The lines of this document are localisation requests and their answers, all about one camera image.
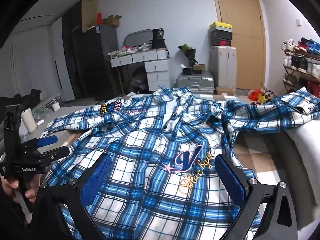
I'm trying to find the flat cardboard box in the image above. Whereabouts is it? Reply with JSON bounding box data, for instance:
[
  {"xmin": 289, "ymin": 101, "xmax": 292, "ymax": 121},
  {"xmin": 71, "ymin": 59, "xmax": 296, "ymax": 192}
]
[{"xmin": 215, "ymin": 87, "xmax": 235, "ymax": 96}]

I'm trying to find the white wardrobe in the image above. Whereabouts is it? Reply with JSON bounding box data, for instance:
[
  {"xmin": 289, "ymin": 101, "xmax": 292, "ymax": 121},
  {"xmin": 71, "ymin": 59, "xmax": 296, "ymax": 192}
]
[{"xmin": 5, "ymin": 17, "xmax": 75, "ymax": 100}]

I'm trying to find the red and black shoe box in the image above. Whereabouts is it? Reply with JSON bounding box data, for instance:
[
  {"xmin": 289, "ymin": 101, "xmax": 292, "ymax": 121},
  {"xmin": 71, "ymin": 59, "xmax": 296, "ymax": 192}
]
[{"xmin": 210, "ymin": 39, "xmax": 232, "ymax": 47}]

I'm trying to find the small open cardboard box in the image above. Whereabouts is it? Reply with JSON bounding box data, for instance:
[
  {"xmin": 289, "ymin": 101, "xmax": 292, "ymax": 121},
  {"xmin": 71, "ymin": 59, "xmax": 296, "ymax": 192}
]
[{"xmin": 102, "ymin": 15, "xmax": 122, "ymax": 27}]

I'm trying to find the arched mirror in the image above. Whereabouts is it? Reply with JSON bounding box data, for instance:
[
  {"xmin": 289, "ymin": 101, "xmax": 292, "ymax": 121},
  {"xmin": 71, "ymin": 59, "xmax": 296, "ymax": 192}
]
[{"xmin": 123, "ymin": 29, "xmax": 160, "ymax": 49}]

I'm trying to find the grey pillow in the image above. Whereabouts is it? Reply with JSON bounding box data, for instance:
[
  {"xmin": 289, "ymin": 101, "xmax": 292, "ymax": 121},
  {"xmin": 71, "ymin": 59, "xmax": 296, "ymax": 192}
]
[{"xmin": 285, "ymin": 120, "xmax": 320, "ymax": 240}]

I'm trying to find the green wrapped bouquet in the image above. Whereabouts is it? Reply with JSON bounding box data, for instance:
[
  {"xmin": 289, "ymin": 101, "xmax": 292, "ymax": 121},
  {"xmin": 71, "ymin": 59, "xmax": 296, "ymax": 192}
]
[{"xmin": 178, "ymin": 44, "xmax": 198, "ymax": 67}]

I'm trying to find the person's left hand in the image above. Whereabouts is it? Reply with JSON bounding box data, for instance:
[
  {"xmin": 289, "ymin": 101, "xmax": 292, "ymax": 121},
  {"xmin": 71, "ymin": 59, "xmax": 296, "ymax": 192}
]
[{"xmin": 1, "ymin": 176, "xmax": 42, "ymax": 203}]

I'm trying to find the black tall wardrobe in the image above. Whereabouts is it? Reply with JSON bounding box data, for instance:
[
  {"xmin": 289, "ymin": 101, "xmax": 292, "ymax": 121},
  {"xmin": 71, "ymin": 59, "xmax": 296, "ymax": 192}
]
[{"xmin": 61, "ymin": 0, "xmax": 85, "ymax": 100}]

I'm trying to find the person's left forearm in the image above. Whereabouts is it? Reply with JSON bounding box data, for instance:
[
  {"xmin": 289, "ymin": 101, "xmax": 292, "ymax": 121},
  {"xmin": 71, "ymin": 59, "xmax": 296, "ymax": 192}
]
[{"xmin": 0, "ymin": 192, "xmax": 38, "ymax": 240}]

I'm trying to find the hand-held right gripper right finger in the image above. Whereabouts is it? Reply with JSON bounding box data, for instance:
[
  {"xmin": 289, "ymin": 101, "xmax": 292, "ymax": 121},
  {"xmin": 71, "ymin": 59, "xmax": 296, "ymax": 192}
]
[{"xmin": 214, "ymin": 154, "xmax": 298, "ymax": 240}]

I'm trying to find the red plastic bag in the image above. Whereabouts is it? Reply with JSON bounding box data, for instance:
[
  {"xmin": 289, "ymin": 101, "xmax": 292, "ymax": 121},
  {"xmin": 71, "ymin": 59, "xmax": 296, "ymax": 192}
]
[{"xmin": 247, "ymin": 89, "xmax": 262, "ymax": 103}]

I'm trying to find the blue plaid shirt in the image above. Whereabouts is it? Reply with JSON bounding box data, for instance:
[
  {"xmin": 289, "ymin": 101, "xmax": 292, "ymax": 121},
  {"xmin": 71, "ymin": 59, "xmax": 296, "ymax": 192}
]
[{"xmin": 44, "ymin": 86, "xmax": 320, "ymax": 240}]

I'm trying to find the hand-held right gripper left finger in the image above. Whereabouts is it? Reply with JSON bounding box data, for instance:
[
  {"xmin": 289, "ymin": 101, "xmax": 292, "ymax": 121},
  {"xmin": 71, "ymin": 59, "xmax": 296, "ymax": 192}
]
[{"xmin": 35, "ymin": 152, "xmax": 113, "ymax": 240}]

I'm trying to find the dark grey cabinet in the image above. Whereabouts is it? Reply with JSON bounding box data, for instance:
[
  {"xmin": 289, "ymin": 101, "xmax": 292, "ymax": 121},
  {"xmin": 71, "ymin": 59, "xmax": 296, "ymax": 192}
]
[{"xmin": 72, "ymin": 24, "xmax": 120, "ymax": 98}]

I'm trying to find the large cardboard box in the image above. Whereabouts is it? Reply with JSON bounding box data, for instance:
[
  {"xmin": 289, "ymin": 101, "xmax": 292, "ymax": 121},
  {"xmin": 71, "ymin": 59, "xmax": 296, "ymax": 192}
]
[{"xmin": 80, "ymin": 0, "xmax": 98, "ymax": 33}]

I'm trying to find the pile of desk clutter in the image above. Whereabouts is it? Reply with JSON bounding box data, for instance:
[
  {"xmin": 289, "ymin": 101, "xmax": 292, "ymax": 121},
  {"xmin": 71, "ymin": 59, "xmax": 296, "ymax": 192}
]
[{"xmin": 109, "ymin": 44, "xmax": 153, "ymax": 58}]

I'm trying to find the black cloth pile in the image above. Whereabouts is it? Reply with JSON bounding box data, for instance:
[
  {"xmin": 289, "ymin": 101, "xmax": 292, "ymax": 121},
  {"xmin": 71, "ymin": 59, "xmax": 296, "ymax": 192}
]
[{"xmin": 10, "ymin": 89, "xmax": 42, "ymax": 110}]

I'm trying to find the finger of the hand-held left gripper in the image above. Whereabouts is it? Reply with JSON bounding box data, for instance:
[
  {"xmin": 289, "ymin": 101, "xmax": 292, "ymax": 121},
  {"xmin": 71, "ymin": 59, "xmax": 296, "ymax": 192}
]
[
  {"xmin": 40, "ymin": 145, "xmax": 72, "ymax": 163},
  {"xmin": 21, "ymin": 134, "xmax": 59, "ymax": 153}
]

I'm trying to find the yellow shoe box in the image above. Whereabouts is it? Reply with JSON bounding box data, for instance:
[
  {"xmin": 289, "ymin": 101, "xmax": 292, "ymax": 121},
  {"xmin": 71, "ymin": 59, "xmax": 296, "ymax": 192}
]
[{"xmin": 209, "ymin": 22, "xmax": 232, "ymax": 32}]

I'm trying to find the wooden shoe rack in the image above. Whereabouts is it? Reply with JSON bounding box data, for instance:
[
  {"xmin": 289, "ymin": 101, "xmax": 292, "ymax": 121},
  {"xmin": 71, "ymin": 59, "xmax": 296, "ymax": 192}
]
[{"xmin": 282, "ymin": 49, "xmax": 320, "ymax": 93}]

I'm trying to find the white dressing table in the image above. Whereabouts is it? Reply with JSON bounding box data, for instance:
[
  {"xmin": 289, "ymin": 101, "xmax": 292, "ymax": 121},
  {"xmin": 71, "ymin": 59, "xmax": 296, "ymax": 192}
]
[{"xmin": 108, "ymin": 48, "xmax": 172, "ymax": 92}]

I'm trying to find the black plastic bag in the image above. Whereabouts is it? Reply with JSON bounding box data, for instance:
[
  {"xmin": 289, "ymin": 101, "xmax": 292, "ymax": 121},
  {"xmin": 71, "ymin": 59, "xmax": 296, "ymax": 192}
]
[{"xmin": 131, "ymin": 67, "xmax": 150, "ymax": 93}]

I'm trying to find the shoe rack with shoes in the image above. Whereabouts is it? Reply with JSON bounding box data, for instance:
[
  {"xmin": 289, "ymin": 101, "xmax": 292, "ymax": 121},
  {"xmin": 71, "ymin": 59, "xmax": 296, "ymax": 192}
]
[{"xmin": 281, "ymin": 37, "xmax": 320, "ymax": 90}]

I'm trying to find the silver suitcase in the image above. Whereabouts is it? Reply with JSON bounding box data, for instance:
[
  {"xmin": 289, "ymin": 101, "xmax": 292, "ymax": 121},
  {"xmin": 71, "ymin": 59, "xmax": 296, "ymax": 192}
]
[{"xmin": 176, "ymin": 74, "xmax": 215, "ymax": 93}]

